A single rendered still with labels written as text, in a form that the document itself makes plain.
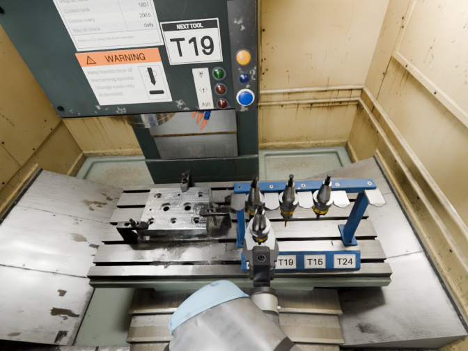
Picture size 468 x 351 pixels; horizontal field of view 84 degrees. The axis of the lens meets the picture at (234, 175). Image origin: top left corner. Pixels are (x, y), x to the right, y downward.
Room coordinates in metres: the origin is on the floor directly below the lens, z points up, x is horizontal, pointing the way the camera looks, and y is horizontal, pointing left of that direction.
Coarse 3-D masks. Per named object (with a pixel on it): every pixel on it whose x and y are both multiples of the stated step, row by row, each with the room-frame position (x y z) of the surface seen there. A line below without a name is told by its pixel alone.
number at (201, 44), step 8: (200, 32) 0.49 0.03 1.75; (208, 32) 0.49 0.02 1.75; (192, 40) 0.49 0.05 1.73; (200, 40) 0.49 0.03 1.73; (208, 40) 0.49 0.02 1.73; (216, 40) 0.49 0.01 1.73; (192, 48) 0.49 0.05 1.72; (200, 48) 0.49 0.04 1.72; (208, 48) 0.49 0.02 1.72; (216, 48) 0.49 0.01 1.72; (192, 56) 0.49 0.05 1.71; (200, 56) 0.49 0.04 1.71; (208, 56) 0.49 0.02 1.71; (216, 56) 0.49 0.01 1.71
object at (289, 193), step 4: (288, 188) 0.51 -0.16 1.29; (292, 188) 0.51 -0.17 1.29; (284, 192) 0.52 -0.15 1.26; (288, 192) 0.51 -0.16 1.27; (292, 192) 0.51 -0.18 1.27; (284, 196) 0.52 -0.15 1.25; (288, 196) 0.51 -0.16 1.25; (292, 196) 0.51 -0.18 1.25; (284, 200) 0.51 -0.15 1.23; (288, 200) 0.51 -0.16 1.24; (292, 200) 0.51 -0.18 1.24
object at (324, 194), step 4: (324, 180) 0.52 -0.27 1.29; (324, 184) 0.51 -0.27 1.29; (320, 188) 0.51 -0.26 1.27; (324, 188) 0.50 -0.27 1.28; (328, 188) 0.50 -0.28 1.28; (320, 192) 0.51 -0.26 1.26; (324, 192) 0.50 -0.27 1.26; (328, 192) 0.50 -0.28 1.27; (316, 196) 0.52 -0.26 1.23; (320, 196) 0.50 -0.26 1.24; (324, 196) 0.50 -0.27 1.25; (328, 196) 0.50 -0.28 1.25; (320, 200) 0.50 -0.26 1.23; (324, 200) 0.49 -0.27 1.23; (328, 200) 0.49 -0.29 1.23
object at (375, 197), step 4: (364, 192) 0.52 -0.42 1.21; (368, 192) 0.52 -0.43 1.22; (372, 192) 0.52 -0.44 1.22; (376, 192) 0.52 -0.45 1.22; (380, 192) 0.52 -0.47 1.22; (368, 196) 0.50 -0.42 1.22; (372, 196) 0.50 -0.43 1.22; (376, 196) 0.50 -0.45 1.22; (380, 196) 0.50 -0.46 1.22; (368, 200) 0.49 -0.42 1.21; (372, 200) 0.49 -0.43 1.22; (376, 200) 0.49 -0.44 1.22; (380, 200) 0.48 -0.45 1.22; (384, 200) 0.48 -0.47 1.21; (372, 204) 0.47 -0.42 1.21; (376, 204) 0.47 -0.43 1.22; (380, 204) 0.47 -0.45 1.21; (384, 204) 0.47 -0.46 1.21
